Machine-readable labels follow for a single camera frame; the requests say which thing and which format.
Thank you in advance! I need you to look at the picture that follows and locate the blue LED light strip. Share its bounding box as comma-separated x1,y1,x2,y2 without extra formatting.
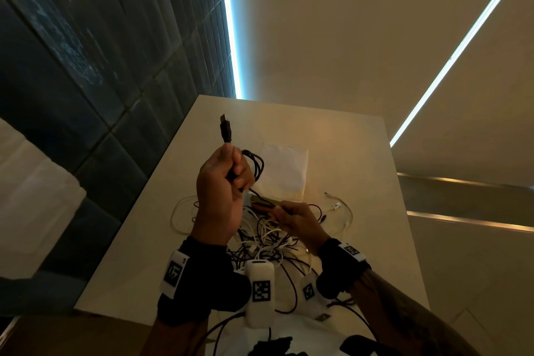
389,0,534,148
218,0,244,100

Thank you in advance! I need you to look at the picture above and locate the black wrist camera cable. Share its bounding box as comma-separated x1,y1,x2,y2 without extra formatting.
327,299,378,342
190,311,272,356

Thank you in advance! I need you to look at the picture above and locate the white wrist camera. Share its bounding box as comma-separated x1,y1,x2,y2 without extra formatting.
244,259,276,329
299,273,333,321

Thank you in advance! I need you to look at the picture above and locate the pile of cables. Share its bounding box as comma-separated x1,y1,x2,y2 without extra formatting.
170,191,354,315

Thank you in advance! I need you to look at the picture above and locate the white table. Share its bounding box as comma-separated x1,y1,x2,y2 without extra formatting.
74,95,431,327

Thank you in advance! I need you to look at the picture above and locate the person's left forearm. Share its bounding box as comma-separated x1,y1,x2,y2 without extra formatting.
140,316,209,356

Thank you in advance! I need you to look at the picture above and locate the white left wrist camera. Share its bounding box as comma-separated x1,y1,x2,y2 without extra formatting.
244,259,276,329

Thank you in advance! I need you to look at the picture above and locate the white cushion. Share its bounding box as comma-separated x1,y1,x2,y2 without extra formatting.
0,117,87,281

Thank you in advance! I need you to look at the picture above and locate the metal trim strip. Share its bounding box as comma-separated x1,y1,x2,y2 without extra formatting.
396,172,534,192
407,210,534,234

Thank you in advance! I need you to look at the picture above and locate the person's right forearm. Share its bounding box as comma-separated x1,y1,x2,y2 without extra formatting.
348,270,481,356

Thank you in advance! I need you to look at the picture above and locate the person's left hand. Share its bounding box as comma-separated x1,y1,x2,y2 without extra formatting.
190,142,256,247

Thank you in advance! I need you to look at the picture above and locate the person's right hand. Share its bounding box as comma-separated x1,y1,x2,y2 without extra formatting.
266,200,331,255

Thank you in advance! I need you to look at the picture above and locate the black left wristband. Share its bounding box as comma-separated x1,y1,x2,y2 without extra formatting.
156,236,253,327

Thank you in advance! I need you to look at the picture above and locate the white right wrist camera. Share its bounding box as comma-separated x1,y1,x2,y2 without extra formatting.
299,273,333,321

